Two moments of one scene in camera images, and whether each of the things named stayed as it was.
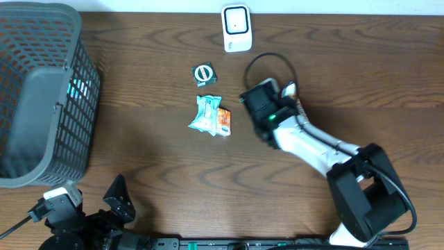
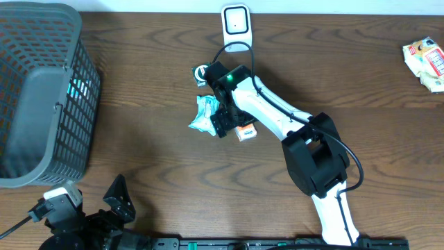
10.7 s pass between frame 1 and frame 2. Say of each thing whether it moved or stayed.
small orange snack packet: moved
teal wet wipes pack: stayed
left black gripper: stayed
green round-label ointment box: stayed
